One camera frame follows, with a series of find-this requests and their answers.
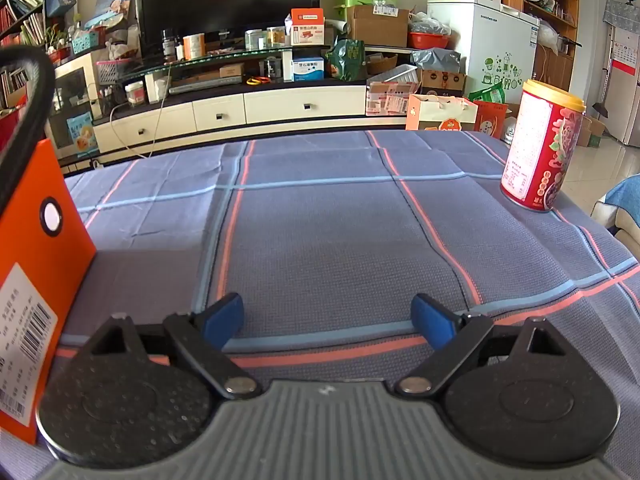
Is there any red can with yellow lid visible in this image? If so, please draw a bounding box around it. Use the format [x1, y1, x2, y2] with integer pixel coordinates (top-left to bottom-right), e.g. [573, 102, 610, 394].
[500, 79, 587, 214]

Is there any white chest freezer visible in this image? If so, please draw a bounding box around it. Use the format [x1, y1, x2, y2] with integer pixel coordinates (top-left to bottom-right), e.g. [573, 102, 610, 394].
[426, 0, 541, 106]

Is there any wooden shelf cabinet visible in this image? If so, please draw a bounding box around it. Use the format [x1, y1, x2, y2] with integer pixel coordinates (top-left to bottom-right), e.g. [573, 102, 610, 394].
[501, 0, 583, 93]

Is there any white and black television stand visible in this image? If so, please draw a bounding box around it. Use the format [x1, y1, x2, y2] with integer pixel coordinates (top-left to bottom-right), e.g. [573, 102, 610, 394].
[52, 45, 421, 163]

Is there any pink plastic basket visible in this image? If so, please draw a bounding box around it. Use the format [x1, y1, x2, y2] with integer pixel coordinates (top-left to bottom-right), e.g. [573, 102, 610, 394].
[95, 58, 132, 84]

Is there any grey refrigerator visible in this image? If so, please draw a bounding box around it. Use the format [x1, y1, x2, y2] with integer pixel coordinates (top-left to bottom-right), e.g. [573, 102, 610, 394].
[601, 0, 640, 149]

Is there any black curved strap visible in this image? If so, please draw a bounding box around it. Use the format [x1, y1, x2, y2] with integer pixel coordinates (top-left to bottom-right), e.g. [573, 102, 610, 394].
[0, 45, 56, 211]

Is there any orange paper gift bag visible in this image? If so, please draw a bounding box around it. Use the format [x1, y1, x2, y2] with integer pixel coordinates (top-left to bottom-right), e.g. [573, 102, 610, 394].
[405, 93, 479, 132]

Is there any bookshelf with books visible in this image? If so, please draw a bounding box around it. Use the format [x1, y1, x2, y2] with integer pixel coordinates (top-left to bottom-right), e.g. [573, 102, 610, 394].
[0, 0, 60, 111]

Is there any orange and white tin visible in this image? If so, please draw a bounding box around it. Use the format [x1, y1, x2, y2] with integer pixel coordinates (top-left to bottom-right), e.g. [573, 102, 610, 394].
[182, 33, 207, 61]

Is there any green plastic bag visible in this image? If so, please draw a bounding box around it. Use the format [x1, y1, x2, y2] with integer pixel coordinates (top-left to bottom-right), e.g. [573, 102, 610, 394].
[324, 37, 367, 82]

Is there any black flat television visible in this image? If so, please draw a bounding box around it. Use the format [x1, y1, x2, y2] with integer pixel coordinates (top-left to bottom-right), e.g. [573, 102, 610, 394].
[135, 0, 321, 58]

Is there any orange cardboard box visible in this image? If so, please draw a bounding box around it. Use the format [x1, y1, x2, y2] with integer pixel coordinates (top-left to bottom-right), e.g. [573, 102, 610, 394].
[0, 139, 97, 445]

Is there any red plastic basin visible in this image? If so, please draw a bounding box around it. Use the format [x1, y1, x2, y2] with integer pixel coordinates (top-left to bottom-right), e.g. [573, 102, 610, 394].
[408, 31, 450, 51]

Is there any blue plastic basket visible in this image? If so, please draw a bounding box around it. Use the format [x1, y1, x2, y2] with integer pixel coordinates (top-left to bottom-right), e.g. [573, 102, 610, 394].
[71, 30, 100, 56]

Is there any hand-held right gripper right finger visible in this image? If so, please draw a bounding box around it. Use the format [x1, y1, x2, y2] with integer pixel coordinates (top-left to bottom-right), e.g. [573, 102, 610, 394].
[394, 294, 568, 401]

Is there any white cable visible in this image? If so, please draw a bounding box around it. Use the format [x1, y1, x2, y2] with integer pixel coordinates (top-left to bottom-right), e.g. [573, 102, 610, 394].
[109, 60, 173, 159]

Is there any blue cloth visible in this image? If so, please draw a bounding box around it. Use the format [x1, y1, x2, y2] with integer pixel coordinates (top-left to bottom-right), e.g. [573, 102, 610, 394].
[594, 172, 640, 247]

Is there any small floor cardboard box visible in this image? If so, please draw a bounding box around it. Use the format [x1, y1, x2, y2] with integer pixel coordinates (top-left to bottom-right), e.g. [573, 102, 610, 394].
[576, 115, 609, 149]

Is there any red paper gift bag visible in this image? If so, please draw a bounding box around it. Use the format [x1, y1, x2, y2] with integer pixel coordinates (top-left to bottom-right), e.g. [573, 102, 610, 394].
[472, 100, 509, 139]

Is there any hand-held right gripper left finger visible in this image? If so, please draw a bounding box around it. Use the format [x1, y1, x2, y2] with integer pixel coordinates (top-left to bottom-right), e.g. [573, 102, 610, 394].
[90, 292, 260, 401]

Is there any blue snack packet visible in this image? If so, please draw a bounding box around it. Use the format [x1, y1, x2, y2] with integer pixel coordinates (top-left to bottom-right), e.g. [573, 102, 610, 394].
[66, 112, 100, 157]

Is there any brown cardboard box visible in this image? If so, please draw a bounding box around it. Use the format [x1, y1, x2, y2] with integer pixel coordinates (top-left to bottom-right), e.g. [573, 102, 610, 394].
[346, 5, 412, 49]

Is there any wall calendar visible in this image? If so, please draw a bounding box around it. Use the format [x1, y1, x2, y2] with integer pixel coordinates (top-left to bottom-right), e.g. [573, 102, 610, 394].
[610, 25, 640, 79]

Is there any orange and white carton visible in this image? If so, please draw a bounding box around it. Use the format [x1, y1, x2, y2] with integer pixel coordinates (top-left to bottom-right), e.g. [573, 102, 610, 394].
[290, 8, 326, 46]

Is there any blue and white carton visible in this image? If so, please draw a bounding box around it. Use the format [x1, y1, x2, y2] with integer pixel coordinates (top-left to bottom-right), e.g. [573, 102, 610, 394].
[291, 57, 326, 82]

